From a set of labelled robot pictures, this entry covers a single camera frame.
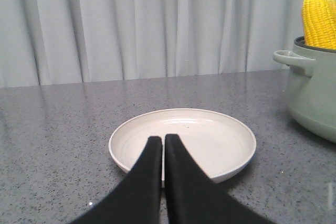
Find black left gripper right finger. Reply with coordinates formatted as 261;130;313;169
164;134;264;223

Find white pleated curtain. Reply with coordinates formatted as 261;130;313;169
1;0;303;88

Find cream white plate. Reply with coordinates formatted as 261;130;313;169
108;108;257;183

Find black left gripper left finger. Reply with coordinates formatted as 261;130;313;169
72;136;162;223

